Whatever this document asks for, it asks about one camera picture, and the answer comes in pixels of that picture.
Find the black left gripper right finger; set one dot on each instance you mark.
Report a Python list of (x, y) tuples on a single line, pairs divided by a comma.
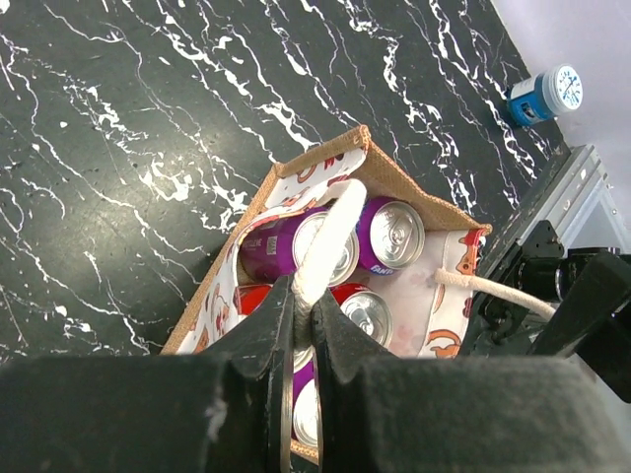
[(381, 413)]

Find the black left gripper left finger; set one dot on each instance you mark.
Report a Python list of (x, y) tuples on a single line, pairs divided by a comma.
[(224, 409)]

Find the red Coca-Cola can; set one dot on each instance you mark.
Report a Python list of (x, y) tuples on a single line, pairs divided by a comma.
[(249, 297), (366, 309)]

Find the patterned canvas tote bag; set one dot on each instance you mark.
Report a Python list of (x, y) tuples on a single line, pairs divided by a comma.
[(407, 272)]

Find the purple Fanta can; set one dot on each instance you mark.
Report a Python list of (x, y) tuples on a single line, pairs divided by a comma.
[(277, 248), (391, 235)]

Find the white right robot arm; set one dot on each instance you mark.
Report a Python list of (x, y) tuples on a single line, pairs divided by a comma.
[(590, 286)]

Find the red soda can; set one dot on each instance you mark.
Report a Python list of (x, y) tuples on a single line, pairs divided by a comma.
[(305, 401)]

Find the blue lidded jar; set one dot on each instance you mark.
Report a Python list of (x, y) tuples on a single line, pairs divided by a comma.
[(546, 96)]

